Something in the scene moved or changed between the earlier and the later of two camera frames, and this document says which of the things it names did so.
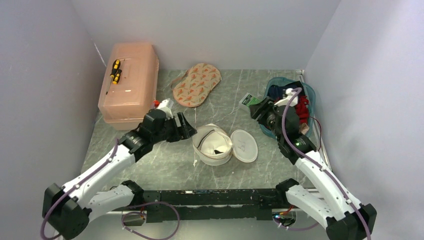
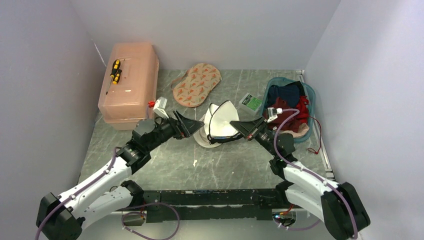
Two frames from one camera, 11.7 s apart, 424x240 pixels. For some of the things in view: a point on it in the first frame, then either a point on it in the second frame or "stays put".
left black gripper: [187, 130] stays put
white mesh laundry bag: [213, 145] to [215, 131]
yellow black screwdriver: [115, 66] stays put
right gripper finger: [256, 110] to [247, 127]
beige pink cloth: [303, 128] stays put
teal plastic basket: [311, 97] stays put
